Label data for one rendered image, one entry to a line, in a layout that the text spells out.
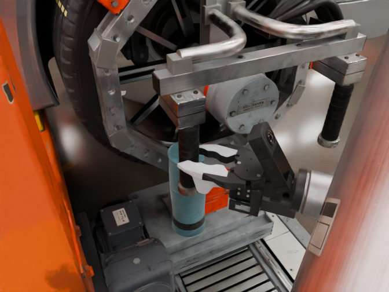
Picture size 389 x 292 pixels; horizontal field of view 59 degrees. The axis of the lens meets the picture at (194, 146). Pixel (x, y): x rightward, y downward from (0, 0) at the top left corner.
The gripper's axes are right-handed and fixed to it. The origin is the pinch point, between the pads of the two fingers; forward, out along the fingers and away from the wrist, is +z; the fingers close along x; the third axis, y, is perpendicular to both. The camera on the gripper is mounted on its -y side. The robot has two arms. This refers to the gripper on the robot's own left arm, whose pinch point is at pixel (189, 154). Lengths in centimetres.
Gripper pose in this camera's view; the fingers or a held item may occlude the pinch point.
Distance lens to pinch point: 60.6
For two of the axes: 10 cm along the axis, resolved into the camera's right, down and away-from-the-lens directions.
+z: -9.4, -2.1, 2.7
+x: 3.4, -5.8, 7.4
